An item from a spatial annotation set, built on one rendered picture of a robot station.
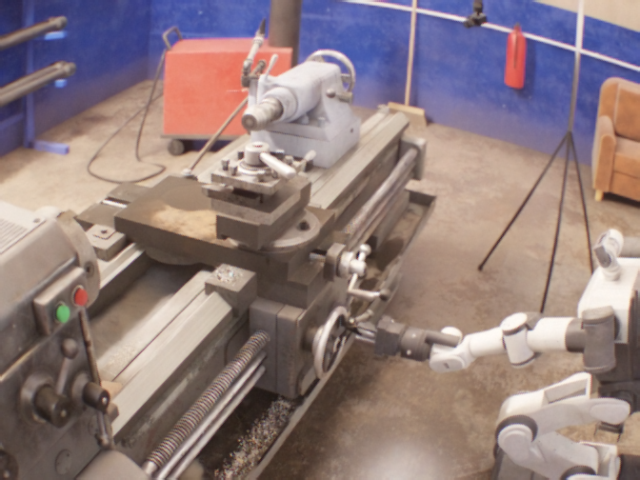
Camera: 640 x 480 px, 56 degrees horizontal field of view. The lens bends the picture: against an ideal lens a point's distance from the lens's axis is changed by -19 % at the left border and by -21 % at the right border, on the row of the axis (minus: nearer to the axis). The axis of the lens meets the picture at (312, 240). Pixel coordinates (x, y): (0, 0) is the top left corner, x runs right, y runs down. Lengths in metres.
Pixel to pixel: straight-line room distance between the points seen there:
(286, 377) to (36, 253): 1.04
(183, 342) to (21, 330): 0.70
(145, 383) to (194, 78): 3.39
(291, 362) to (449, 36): 4.14
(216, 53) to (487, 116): 2.33
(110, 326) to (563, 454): 1.43
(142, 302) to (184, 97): 2.90
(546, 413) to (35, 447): 1.44
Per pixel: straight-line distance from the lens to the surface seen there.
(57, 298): 1.08
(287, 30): 4.67
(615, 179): 5.05
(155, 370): 1.59
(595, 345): 1.63
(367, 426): 2.69
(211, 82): 4.71
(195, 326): 1.72
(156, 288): 2.09
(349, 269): 1.92
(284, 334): 1.87
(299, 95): 2.42
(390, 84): 5.92
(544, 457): 2.16
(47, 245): 1.13
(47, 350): 1.12
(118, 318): 1.97
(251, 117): 2.25
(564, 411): 2.02
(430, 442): 2.65
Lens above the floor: 1.84
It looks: 28 degrees down
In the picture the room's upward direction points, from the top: 4 degrees clockwise
